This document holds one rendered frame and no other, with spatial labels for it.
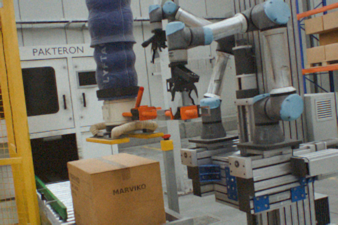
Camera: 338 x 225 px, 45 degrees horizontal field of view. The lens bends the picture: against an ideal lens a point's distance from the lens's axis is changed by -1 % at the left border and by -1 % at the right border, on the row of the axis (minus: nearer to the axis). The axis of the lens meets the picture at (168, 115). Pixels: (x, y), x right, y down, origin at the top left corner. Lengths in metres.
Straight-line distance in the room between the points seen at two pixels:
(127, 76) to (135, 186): 0.63
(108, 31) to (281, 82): 0.85
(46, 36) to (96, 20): 9.16
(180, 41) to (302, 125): 1.01
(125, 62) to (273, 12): 0.74
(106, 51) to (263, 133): 0.85
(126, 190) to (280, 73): 1.03
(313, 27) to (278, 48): 9.06
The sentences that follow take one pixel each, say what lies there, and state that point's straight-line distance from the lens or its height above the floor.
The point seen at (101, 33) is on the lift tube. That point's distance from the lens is 2.07.
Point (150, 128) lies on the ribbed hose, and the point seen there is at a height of 1.16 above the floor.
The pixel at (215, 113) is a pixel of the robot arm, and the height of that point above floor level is 1.18.
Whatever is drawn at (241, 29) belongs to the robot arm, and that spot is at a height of 1.58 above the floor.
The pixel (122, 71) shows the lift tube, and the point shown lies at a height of 1.45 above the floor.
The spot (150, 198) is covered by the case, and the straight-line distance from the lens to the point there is 2.35.
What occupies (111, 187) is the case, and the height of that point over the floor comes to 0.86.
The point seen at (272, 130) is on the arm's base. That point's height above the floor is 1.10.
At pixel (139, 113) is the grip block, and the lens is 1.87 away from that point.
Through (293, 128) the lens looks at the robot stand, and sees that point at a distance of 2.32.
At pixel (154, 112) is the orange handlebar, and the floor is 1.25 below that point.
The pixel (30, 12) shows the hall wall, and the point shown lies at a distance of 11.30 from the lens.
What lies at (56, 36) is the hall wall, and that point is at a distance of 11.28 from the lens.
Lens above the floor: 1.31
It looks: 3 degrees down
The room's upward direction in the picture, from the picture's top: 6 degrees counter-clockwise
